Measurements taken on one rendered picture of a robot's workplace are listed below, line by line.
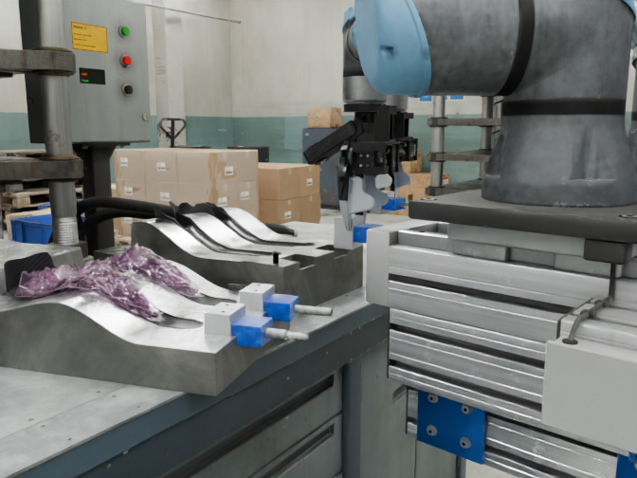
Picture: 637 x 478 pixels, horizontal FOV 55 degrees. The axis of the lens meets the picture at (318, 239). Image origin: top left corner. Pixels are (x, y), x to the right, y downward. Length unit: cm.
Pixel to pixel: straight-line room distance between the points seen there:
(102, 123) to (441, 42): 135
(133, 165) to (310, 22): 459
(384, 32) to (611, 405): 35
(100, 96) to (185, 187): 337
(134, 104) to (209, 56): 825
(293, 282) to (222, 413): 25
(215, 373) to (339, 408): 52
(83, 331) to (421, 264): 42
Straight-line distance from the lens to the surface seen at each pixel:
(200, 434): 89
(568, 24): 62
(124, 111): 186
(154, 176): 539
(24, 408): 78
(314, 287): 107
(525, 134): 63
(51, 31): 160
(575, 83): 62
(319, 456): 120
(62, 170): 157
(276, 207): 573
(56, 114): 159
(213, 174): 494
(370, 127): 103
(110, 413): 74
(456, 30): 58
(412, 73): 58
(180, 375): 76
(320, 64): 919
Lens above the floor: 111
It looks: 10 degrees down
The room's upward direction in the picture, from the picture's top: straight up
